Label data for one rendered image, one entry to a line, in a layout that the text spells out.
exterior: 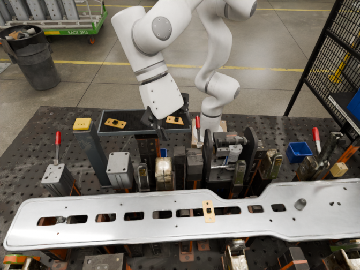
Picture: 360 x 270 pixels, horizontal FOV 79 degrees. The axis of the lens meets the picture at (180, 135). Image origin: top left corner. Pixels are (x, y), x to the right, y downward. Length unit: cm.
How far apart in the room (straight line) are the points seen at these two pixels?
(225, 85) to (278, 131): 69
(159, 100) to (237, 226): 53
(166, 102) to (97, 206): 51
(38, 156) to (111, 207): 85
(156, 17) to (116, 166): 55
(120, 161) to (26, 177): 79
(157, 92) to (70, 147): 109
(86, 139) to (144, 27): 63
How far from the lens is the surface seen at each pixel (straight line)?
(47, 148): 165
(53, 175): 99
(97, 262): 81
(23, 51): 331
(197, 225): 84
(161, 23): 50
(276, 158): 94
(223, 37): 97
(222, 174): 99
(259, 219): 89
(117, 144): 148
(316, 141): 105
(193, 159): 88
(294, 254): 90
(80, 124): 99
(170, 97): 59
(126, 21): 56
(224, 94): 109
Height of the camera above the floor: 178
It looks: 47 degrees down
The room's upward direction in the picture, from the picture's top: straight up
